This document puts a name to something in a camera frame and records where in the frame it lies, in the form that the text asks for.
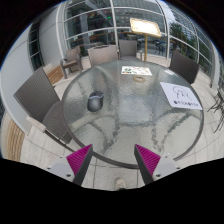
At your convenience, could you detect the white printed menu card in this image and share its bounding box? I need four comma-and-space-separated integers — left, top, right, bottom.
120, 65, 153, 77

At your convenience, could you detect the gold menu lectern stand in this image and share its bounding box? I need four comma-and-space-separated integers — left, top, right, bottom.
129, 18, 163, 63

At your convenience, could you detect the grey wicker chair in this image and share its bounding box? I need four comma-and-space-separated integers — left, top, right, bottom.
87, 44, 120, 68
118, 39, 139, 61
59, 46, 83, 80
13, 66, 74, 149
168, 49, 201, 85

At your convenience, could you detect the black computer mouse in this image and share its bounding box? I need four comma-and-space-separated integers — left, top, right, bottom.
87, 90, 105, 113

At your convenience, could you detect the tan round ring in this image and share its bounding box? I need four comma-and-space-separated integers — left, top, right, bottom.
133, 75, 146, 83

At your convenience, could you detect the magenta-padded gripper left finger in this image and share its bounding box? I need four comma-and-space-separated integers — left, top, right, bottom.
46, 143, 94, 187

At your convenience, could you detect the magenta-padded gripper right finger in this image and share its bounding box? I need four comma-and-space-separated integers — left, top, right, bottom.
134, 143, 183, 185

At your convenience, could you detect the dark metal chair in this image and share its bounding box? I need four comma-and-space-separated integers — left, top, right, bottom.
207, 87, 224, 134

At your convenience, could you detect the wooden slatted bench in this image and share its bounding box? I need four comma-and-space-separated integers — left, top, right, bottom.
4, 118, 26, 162
42, 63, 65, 86

